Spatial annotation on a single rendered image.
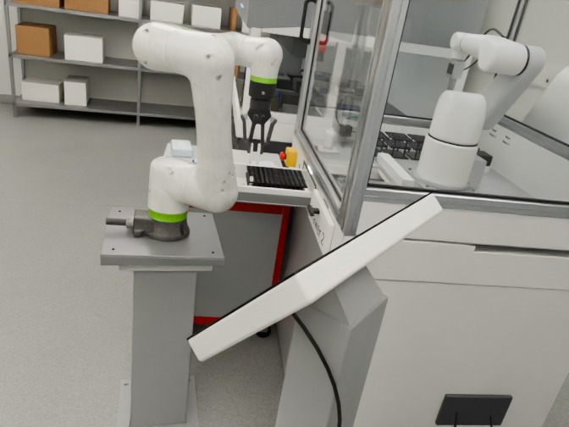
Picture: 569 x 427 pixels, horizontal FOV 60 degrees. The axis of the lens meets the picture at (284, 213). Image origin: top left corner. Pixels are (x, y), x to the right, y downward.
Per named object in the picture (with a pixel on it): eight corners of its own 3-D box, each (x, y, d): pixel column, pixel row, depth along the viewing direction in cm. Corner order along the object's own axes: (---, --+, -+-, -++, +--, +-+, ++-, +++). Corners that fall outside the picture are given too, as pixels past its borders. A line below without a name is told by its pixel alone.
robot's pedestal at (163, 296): (114, 444, 175) (114, 261, 144) (120, 382, 201) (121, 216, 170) (199, 436, 183) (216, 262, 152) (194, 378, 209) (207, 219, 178)
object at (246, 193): (225, 201, 177) (227, 185, 175) (224, 175, 200) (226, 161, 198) (332, 209, 184) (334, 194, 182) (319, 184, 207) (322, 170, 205)
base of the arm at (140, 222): (103, 238, 149) (103, 219, 147) (109, 219, 162) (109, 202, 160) (190, 242, 155) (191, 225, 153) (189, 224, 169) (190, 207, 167)
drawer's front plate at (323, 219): (323, 255, 153) (328, 224, 149) (307, 215, 179) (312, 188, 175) (328, 256, 154) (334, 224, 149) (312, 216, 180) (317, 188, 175)
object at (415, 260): (333, 276, 146) (342, 233, 141) (289, 163, 238) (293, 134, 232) (609, 292, 163) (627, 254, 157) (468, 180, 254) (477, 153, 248)
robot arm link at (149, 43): (162, 75, 124) (165, 24, 120) (121, 66, 128) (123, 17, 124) (200, 73, 140) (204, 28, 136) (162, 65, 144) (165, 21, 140)
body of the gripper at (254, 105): (272, 97, 173) (268, 122, 177) (248, 94, 172) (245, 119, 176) (274, 101, 167) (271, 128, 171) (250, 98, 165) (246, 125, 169)
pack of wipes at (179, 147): (192, 158, 236) (192, 149, 234) (172, 157, 233) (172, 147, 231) (190, 147, 249) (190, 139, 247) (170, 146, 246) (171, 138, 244)
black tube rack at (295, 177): (246, 197, 182) (249, 181, 180) (245, 180, 198) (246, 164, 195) (305, 202, 186) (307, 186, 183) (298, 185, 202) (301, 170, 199)
